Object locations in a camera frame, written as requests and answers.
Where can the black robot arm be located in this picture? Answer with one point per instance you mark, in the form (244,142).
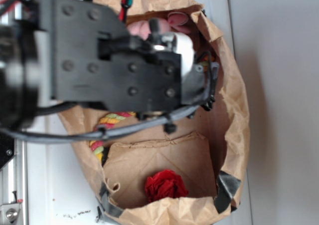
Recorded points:
(80,52)

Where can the red crumpled tissue paper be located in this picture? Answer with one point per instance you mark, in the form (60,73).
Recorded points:
(165,184)

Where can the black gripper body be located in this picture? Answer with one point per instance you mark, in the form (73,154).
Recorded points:
(150,67)

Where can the multicolour twisted rope toy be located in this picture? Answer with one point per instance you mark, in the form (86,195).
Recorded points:
(109,120)

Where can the pink plush bunny toy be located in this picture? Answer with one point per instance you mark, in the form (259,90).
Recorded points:
(175,21)

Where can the aluminium frame rail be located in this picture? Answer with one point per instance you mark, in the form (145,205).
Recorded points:
(13,189)

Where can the brown paper bag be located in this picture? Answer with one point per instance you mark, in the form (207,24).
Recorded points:
(210,151)

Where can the black metal bracket plate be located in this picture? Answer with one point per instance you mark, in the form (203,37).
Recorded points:
(7,149)

